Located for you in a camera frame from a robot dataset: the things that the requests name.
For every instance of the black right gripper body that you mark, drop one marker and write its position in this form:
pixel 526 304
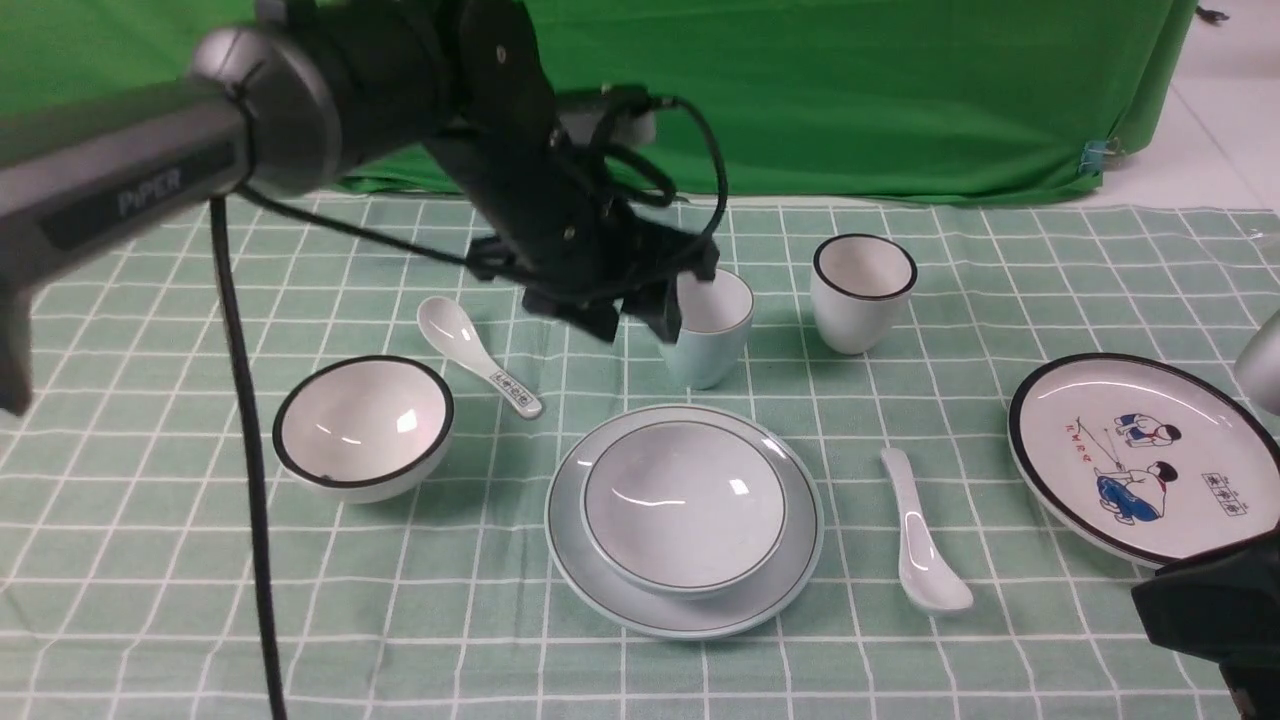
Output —
pixel 1222 606

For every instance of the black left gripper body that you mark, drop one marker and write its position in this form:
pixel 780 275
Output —
pixel 564 217

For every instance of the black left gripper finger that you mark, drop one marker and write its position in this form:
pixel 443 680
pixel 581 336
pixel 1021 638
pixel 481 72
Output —
pixel 656 305
pixel 599 319

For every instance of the pale blue cup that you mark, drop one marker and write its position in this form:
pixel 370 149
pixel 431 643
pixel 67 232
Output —
pixel 716 320

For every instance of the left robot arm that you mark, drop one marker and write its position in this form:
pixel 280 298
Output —
pixel 306 93

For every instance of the white ceramic spoon with pattern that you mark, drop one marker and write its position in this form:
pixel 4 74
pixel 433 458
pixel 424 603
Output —
pixel 450 330

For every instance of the white plate with cartoon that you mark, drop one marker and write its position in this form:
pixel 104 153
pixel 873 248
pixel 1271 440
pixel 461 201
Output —
pixel 1141 459

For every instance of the white cup black rim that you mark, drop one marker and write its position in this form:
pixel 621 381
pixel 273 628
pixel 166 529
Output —
pixel 860 285

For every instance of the pale blue bowl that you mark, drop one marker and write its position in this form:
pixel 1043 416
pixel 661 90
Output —
pixel 683 507

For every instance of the white bowl black rim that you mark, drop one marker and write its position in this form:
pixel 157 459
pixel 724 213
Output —
pixel 366 429

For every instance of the green backdrop cloth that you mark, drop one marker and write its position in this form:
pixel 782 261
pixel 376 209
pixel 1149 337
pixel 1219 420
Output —
pixel 928 101

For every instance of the green checkered tablecloth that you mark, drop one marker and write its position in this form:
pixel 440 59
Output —
pixel 126 558

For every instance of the plain white ceramic spoon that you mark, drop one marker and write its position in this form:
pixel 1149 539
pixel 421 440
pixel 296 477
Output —
pixel 925 577

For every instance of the pale blue plate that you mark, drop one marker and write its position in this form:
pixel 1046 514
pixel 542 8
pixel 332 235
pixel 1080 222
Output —
pixel 685 617

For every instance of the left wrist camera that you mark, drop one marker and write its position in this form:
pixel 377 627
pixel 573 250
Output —
pixel 622 114

